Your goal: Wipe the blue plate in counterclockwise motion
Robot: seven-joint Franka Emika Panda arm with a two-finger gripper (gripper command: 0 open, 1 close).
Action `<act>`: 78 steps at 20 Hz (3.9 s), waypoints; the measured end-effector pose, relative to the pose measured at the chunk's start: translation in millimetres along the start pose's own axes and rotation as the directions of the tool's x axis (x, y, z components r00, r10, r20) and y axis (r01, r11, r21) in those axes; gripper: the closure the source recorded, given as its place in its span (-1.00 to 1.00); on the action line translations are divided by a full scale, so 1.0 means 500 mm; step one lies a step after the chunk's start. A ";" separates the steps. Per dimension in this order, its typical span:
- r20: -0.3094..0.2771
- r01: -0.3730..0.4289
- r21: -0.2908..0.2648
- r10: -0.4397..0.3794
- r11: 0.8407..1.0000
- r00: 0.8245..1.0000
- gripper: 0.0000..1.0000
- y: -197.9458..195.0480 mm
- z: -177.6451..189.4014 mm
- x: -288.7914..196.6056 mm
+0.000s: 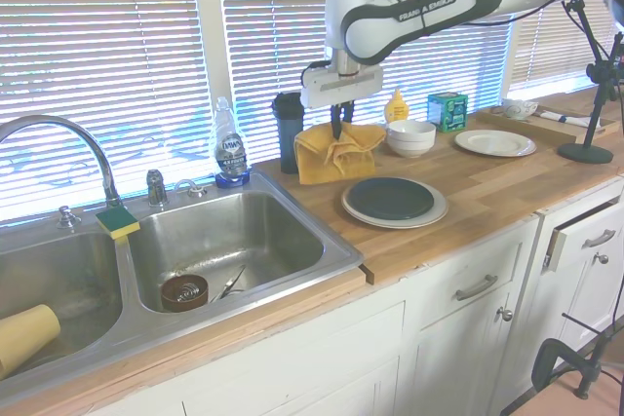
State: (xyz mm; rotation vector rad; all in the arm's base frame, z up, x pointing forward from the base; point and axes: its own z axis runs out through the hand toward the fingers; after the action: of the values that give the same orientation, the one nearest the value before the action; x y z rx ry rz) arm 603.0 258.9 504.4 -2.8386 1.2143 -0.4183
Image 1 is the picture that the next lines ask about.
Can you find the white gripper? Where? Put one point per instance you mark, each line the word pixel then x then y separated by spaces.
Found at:
pixel 341 87

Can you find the yellow cloth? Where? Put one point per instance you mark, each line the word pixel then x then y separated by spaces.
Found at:
pixel 317 158

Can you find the dark blue plate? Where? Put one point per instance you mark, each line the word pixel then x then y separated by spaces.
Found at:
pixel 390 199

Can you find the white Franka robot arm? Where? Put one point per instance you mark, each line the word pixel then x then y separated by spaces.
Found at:
pixel 370 31

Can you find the large cream plate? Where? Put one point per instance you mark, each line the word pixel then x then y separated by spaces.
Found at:
pixel 441 205

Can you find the white dinner plate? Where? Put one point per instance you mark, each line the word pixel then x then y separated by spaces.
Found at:
pixel 495 143

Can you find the yellow mustard bottle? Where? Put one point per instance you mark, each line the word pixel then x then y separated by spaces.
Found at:
pixel 396 109

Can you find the black shaker bottle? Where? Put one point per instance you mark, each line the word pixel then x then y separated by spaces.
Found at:
pixel 287 133

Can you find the teal cardboard box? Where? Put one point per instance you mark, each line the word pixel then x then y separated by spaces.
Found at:
pixel 448 111

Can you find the Dawn dish soap bottle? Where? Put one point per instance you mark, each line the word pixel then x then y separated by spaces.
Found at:
pixel 233 153

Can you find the white horizontal window blind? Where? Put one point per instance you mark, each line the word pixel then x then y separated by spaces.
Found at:
pixel 546 55
pixel 97 46
pixel 273 21

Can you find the stainless steel double sink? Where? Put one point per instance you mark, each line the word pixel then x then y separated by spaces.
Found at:
pixel 273 240

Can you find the small white loop fitting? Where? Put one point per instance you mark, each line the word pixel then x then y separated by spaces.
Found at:
pixel 195 192

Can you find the patterned white bowl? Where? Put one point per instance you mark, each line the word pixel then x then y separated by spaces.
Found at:
pixel 519 109

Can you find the wooden tray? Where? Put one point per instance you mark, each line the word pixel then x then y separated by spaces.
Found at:
pixel 531 126

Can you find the metal tongs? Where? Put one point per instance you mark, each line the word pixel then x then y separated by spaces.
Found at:
pixel 233 279

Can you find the rolled white napkin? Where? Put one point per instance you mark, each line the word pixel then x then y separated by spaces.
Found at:
pixel 577 120

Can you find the metal whisk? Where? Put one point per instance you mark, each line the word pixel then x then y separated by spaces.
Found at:
pixel 187 293

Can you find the chrome arched faucet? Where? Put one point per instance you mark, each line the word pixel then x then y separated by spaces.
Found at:
pixel 111 187

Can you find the white kitchen base cabinet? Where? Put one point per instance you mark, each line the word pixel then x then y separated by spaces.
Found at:
pixel 341 362

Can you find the brown bowl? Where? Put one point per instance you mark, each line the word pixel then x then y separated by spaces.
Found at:
pixel 185 308

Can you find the yellow green sponge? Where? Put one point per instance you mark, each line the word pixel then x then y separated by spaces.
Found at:
pixel 117 221

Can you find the round metal cabinet knob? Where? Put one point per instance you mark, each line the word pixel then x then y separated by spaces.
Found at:
pixel 602 258
pixel 507 314

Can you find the white open drawer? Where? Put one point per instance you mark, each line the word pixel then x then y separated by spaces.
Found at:
pixel 575 233

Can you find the dark metal C-clamp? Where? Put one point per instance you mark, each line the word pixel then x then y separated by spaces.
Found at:
pixel 546 352

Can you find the yellow plastic cup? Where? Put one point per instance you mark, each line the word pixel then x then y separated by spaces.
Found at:
pixel 24 338

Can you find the black round-base camera stand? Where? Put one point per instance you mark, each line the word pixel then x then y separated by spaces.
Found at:
pixel 585 150

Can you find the black exterior camera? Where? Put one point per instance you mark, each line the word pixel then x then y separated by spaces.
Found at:
pixel 619 58

